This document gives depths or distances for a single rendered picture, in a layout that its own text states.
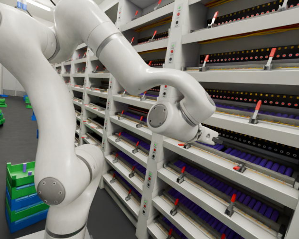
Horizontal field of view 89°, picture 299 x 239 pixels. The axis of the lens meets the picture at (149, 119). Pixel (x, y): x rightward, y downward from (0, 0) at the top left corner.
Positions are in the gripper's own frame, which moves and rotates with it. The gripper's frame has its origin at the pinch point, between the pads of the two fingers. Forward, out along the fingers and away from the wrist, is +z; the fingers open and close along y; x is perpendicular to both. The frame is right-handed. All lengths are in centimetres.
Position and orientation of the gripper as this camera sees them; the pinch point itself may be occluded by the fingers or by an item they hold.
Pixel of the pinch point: (210, 139)
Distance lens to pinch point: 63.6
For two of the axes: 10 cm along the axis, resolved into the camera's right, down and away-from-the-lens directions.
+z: 6.8, 2.7, 6.8
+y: -6.5, -2.2, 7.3
